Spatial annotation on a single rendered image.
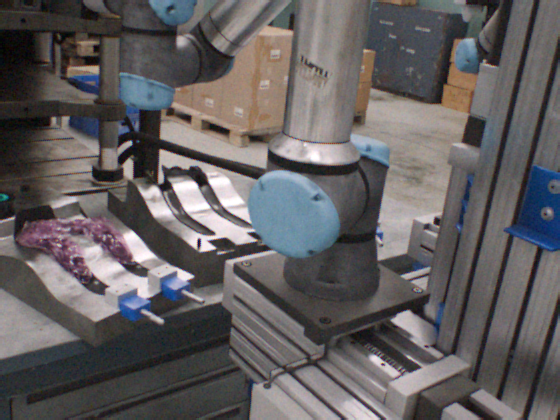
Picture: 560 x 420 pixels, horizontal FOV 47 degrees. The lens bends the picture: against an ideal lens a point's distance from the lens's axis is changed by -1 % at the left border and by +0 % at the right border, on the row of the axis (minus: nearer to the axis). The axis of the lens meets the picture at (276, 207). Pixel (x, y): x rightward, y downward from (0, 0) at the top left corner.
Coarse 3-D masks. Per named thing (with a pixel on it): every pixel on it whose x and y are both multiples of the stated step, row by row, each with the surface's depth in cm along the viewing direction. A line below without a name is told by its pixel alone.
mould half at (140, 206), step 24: (120, 192) 175; (144, 192) 159; (192, 192) 165; (216, 192) 168; (120, 216) 171; (144, 216) 159; (168, 216) 156; (192, 216) 158; (216, 216) 160; (240, 216) 161; (144, 240) 161; (168, 240) 150; (192, 240) 143; (240, 240) 146; (192, 264) 142; (216, 264) 142
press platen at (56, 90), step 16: (0, 64) 231; (16, 64) 235; (32, 64) 238; (48, 64) 243; (0, 80) 207; (16, 80) 209; (32, 80) 212; (48, 80) 214; (64, 80) 225; (0, 96) 187; (16, 96) 189; (32, 96) 191; (48, 96) 193; (64, 96) 195; (80, 96) 197; (96, 96) 201; (0, 112) 182; (16, 112) 184; (32, 112) 187; (48, 112) 190; (64, 112) 192; (80, 112) 192; (96, 112) 192; (112, 112) 192
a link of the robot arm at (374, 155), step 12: (360, 144) 87; (372, 144) 88; (384, 144) 91; (360, 156) 88; (372, 156) 88; (384, 156) 90; (360, 168) 86; (372, 168) 89; (384, 168) 91; (372, 180) 88; (384, 180) 92; (372, 192) 88; (372, 204) 90; (372, 216) 93; (360, 228) 92; (372, 228) 94
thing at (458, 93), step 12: (456, 48) 778; (456, 72) 785; (444, 84) 799; (456, 84) 787; (468, 84) 775; (444, 96) 801; (456, 96) 789; (468, 96) 775; (456, 108) 790; (468, 108) 778
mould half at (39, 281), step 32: (32, 192) 155; (0, 224) 137; (0, 256) 130; (32, 256) 127; (96, 256) 133; (32, 288) 125; (64, 288) 124; (192, 288) 136; (64, 320) 121; (96, 320) 115; (128, 320) 122
